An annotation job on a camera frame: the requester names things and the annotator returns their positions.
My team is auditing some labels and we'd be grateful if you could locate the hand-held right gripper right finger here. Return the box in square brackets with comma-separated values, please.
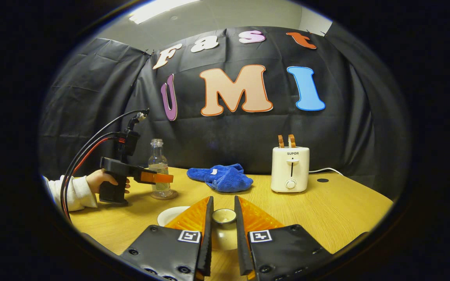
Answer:
[234, 196, 333, 281]

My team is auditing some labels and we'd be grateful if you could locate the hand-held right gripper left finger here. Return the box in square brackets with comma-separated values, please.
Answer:
[120, 196, 214, 281]

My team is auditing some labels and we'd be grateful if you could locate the glass water bottle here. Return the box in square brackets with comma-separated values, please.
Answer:
[148, 139, 173, 197]

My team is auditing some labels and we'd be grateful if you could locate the round wooden coaster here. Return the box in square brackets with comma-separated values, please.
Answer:
[150, 190, 179, 200]

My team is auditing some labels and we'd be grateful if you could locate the cream saucer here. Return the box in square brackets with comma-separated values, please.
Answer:
[157, 206, 191, 227]

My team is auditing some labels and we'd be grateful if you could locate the blue towel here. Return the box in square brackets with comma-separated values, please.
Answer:
[187, 164, 254, 193]

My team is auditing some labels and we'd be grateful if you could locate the white toaster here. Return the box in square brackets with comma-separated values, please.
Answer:
[271, 146, 310, 193]

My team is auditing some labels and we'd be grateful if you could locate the red cable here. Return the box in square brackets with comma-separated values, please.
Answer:
[66, 137, 120, 213]

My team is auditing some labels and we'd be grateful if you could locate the black cable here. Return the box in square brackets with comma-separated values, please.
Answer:
[60, 110, 143, 219]
[64, 132, 119, 211]

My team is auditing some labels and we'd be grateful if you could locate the white toaster cable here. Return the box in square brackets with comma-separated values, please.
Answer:
[309, 167, 345, 176]

